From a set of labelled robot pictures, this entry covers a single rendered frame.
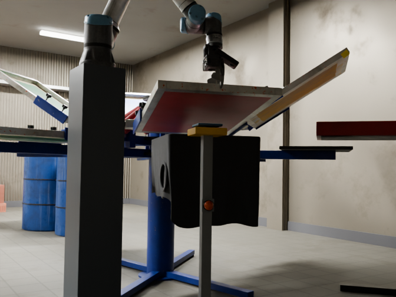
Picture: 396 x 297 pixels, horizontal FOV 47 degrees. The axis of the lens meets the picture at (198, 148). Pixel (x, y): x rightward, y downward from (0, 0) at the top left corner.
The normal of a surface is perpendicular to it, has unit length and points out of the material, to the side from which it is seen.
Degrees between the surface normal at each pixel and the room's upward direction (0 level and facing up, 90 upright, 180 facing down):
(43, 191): 90
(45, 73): 90
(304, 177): 90
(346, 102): 90
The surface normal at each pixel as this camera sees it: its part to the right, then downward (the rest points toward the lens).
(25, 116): 0.55, -0.03
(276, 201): -0.84, -0.04
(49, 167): 0.27, -0.04
